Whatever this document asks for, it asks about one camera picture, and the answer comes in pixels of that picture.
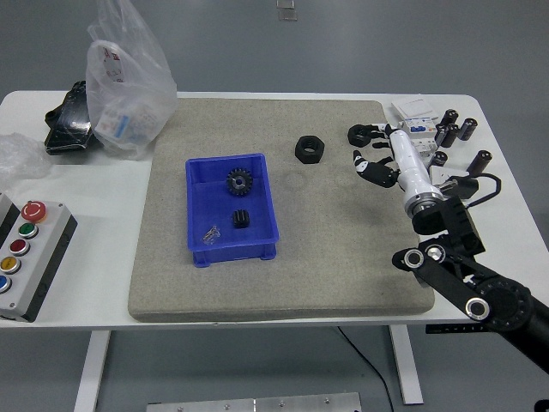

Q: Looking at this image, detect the black cable under table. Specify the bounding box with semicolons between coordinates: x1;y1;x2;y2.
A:
336;326;394;412

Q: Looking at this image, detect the white circuit breaker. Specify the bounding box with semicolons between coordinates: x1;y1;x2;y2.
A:
396;116;439;167

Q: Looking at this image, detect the black power adapter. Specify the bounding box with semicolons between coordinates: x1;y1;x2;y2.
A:
449;176;480;201

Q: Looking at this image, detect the grey-brown mat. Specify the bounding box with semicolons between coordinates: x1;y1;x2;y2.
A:
127;99;435;324

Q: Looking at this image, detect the blue plastic box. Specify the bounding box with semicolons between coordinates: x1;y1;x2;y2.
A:
184;153;281;269

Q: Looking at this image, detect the white table leg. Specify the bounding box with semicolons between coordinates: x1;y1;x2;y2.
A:
388;324;425;405
73;330;112;412

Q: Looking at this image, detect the silver metal plate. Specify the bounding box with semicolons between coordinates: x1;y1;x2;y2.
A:
146;391;362;412

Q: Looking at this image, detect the white socket plate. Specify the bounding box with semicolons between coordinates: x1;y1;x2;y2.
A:
430;166;469;186

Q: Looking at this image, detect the white blue carton box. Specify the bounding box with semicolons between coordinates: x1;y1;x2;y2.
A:
94;106;134;142

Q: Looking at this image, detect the crumpled clear plastic wrap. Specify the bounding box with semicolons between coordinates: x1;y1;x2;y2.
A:
0;132;52;190

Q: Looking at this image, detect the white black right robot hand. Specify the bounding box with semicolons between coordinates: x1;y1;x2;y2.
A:
349;122;443;207

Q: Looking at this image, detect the black part in plastic wrap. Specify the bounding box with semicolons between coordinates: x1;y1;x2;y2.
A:
44;80;104;155

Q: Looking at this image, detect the small black hex nut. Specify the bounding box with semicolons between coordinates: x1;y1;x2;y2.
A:
346;124;374;147

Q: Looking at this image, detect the large black gear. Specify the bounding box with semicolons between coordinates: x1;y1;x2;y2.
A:
225;167;254;197

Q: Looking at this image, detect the grey push-button control box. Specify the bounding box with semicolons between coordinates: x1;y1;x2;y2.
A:
0;200;79;323

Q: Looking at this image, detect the large black hex nut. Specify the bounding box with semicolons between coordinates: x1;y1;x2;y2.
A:
293;134;326;165

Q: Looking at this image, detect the black table control panel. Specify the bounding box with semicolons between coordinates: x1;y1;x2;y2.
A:
425;324;488;335

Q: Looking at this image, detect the large clear plastic bag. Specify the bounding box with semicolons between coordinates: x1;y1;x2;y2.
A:
85;0;178;161

